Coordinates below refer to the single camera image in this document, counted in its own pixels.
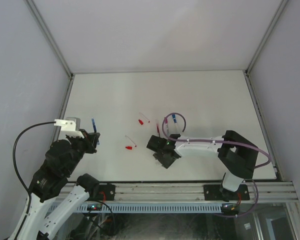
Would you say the pink white pen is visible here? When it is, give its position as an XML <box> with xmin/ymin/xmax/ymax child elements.
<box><xmin>164</xmin><ymin>117</ymin><xmax>170</xmax><ymax>136</ymax></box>

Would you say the white marker blue end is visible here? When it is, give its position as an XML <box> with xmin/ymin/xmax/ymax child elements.
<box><xmin>171</xmin><ymin>114</ymin><xmax>180</xmax><ymax>134</ymax></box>

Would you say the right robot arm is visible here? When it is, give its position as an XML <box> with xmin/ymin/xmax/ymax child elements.
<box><xmin>146</xmin><ymin>130</ymin><xmax>258</xmax><ymax>202</ymax></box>

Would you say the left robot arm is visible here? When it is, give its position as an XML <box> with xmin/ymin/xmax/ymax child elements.
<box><xmin>9</xmin><ymin>129</ymin><xmax>100</xmax><ymax>240</ymax></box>

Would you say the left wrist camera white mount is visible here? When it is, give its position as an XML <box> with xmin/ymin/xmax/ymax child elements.
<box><xmin>54</xmin><ymin>117</ymin><xmax>84</xmax><ymax>138</ymax></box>

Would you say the perforated blue cable tray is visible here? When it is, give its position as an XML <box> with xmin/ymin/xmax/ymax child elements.
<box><xmin>74</xmin><ymin>202</ymin><xmax>223</xmax><ymax>214</ymax></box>

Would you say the black cable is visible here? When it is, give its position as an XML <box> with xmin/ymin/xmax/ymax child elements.
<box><xmin>12</xmin><ymin>121</ymin><xmax>56</xmax><ymax>198</ymax></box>

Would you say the aluminium rail frame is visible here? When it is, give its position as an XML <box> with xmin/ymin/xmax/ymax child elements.
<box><xmin>27</xmin><ymin>181</ymin><xmax>298</xmax><ymax>202</ymax></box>

